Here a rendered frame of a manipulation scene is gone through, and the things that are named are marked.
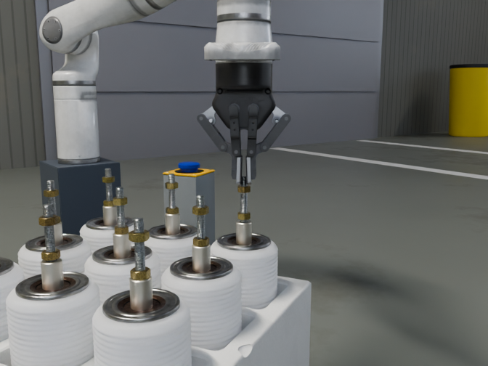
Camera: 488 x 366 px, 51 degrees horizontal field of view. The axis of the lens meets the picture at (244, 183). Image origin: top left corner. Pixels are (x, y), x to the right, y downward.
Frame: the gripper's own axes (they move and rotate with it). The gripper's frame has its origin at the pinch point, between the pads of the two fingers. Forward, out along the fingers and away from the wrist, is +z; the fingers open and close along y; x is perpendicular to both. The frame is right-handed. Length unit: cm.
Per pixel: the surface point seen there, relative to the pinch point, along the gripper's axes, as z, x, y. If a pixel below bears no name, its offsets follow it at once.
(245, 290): 15.5, 4.8, -0.4
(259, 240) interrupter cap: 10.1, -0.5, -2.2
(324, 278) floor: 36, -52, -18
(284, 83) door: -15, -353, -20
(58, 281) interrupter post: 9.5, 17.7, 19.3
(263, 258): 11.4, 3.9, -2.8
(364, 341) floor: 35.5, -19.7, -21.9
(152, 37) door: -44, -279, 71
